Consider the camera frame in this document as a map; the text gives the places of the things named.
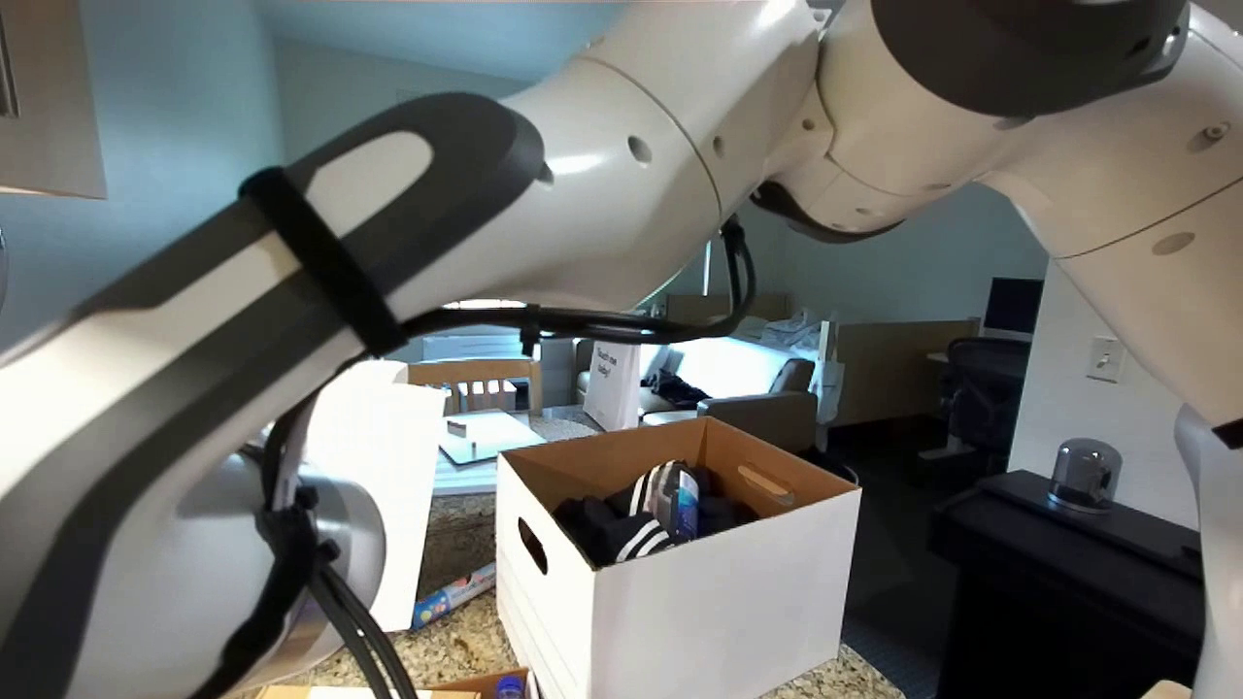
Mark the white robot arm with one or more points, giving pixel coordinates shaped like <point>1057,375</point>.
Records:
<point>152,523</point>

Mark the blue plastic bottle in box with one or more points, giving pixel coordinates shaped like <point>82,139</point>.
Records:
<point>686,505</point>

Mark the white cardboard storage box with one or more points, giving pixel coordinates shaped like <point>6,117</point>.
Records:
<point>724,616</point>

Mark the white sign board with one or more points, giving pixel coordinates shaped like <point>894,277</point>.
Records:
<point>612,387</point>

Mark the black white striped cloth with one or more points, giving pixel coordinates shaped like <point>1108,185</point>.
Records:
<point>625,524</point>

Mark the white paper shopping bag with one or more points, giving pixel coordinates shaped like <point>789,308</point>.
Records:
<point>377,429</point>

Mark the blue white flat package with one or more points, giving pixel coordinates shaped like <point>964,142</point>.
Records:
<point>453,597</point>

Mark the black cabinet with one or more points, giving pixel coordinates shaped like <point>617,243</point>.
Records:
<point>1066,605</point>

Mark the white wall switch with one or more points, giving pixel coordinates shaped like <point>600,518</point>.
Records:
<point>1106,357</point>

